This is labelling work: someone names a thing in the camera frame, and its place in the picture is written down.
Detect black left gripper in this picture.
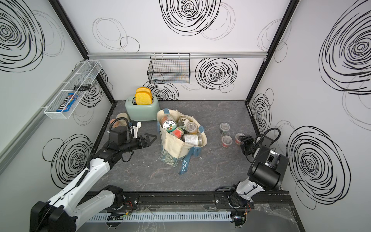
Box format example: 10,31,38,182
120,133,157,154

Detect clear lid red seed jar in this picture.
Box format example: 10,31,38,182
221,135,233,148

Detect yellow strip lid seed jar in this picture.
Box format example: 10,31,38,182
219,122,231,134

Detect red bee label seed jar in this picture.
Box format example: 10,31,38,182
170,127,185,139

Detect cream canvas bag blue handles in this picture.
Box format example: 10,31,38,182
157,108,207,174

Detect large radish label seed jar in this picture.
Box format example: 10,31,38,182
160,115,177,132

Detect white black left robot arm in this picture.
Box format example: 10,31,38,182
30,123,157,232

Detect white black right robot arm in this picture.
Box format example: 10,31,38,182
228,128,289,208

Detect silver label jar in bag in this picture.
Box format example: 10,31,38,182
183,133,203,147

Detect mint green toaster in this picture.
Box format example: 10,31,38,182
125,95,160,122

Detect beige lid jar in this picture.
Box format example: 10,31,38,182
116,112,130,127

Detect pink lid small jar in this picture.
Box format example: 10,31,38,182
110,119,119,129

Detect yellow toast slice front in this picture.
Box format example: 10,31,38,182
135,91,153,105

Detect yellow toast slice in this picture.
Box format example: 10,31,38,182
136,87,151,94
135,91,153,105

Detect yellow toast slice back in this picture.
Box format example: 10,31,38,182
136,87,151,94

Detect black small box on shelf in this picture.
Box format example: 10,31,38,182
73,84,91,91

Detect blue candy packet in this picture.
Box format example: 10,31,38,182
56,93,79,113

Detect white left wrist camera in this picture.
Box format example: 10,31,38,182
130,121,142,139

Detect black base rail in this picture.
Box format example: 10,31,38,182
123,189,294,211

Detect black wire wall basket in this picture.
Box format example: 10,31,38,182
147,58,191,84

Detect white wire wall shelf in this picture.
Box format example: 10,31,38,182
44,60,102,119

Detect grey wall rail back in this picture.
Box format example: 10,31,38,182
88,51,268,60

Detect grey wall rail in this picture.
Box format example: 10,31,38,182
1,59,87,175
88,51,268,60

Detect white slotted cable duct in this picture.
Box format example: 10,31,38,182
88,211,233,223

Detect grey wall rail left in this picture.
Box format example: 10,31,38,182
1,59,87,175

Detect black corner frame post right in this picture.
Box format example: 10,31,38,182
245,0,300,104

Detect black corner frame post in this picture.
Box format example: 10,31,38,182
48,0,116,105
245,0,300,104

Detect black corner frame post left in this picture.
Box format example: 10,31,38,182
48,0,116,105

